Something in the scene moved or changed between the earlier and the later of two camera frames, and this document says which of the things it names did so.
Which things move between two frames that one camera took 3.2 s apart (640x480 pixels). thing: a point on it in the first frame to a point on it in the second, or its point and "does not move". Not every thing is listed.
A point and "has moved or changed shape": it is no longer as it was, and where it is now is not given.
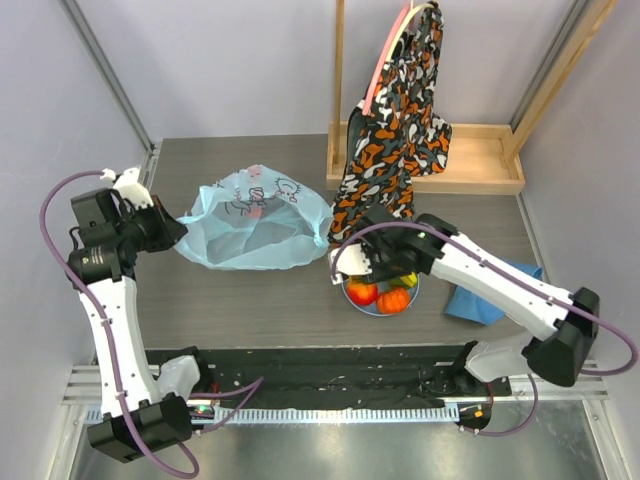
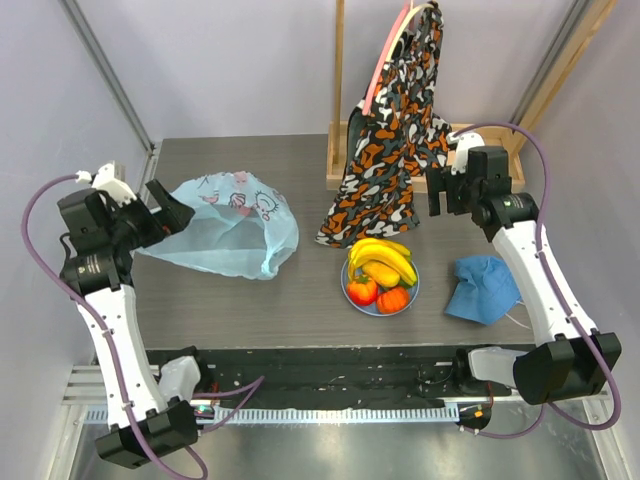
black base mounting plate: (338, 376) does not move
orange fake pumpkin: (394, 301) does not move
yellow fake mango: (410, 279) has moved or changed shape
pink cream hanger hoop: (409, 9) does not move
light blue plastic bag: (257, 218) has moved or changed shape
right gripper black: (375, 265) to (451, 186)
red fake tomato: (361, 290) does not move
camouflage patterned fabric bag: (400, 130) does not move
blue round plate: (372, 309) does not move
